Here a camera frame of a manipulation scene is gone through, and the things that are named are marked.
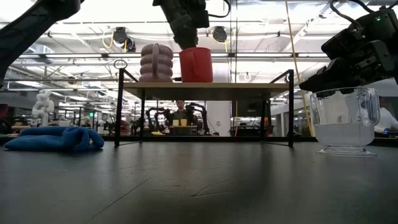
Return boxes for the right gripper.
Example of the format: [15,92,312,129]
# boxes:
[299,39,398,98]

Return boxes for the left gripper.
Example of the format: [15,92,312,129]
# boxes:
[152,0,200,50]

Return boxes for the red plastic mug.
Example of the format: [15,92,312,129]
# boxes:
[179,46,214,83]

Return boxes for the pink ribbed ceramic mug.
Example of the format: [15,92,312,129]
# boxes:
[139,42,174,83]

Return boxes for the clear glass footed cup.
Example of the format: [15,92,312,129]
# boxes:
[310,86,381,157]

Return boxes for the person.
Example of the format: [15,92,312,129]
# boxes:
[169,100,194,128]
[374,98,398,135]

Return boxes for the blue cloth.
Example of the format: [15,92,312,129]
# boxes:
[3,125,105,153]

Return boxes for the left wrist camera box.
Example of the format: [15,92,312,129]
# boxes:
[185,0,210,29]

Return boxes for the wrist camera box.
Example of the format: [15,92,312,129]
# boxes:
[322,23,366,60]
[185,0,210,29]

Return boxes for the black ceiling cable reel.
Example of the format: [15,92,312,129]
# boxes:
[112,26,137,53]
[211,26,229,44]

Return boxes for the yellow hanging cable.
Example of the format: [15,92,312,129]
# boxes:
[284,0,314,138]

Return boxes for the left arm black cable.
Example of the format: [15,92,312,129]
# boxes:
[207,0,231,19]

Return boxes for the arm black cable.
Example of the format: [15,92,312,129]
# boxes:
[207,0,231,19]
[329,0,376,29]

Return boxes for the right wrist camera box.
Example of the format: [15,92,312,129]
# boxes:
[322,23,366,60]

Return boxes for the wooden shelf with black frame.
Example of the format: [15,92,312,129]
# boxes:
[114,68,295,149]

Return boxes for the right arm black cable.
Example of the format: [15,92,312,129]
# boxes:
[329,0,376,29]

